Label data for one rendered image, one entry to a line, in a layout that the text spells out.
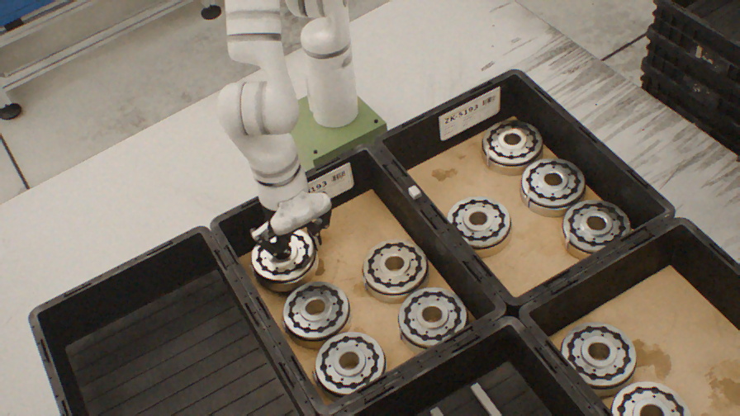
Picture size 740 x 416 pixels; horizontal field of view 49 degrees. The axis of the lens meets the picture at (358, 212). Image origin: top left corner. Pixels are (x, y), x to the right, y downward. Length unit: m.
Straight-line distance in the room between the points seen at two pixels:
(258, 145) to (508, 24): 0.95
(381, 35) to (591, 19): 1.29
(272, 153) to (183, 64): 2.03
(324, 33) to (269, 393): 0.65
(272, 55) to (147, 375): 0.54
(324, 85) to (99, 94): 1.68
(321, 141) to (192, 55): 1.60
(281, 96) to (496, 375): 0.50
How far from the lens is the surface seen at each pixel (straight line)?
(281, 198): 1.17
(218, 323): 1.33
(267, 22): 1.06
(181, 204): 1.68
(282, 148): 1.12
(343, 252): 1.35
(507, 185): 1.42
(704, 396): 1.24
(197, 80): 3.04
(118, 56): 3.28
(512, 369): 1.23
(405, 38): 1.91
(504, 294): 1.17
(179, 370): 1.30
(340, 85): 1.57
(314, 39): 1.51
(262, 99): 1.06
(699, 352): 1.27
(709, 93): 2.23
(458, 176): 1.43
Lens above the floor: 1.91
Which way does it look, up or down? 51 degrees down
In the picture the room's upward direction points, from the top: 12 degrees counter-clockwise
